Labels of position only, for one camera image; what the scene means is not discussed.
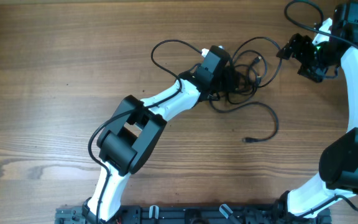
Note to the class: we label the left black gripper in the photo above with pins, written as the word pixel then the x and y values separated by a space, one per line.
pixel 234 78

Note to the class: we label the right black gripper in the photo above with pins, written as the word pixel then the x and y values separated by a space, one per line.
pixel 302 43

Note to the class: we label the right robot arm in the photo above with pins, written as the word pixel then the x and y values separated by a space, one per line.
pixel 334 45

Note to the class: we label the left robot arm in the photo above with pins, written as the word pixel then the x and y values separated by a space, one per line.
pixel 123 143

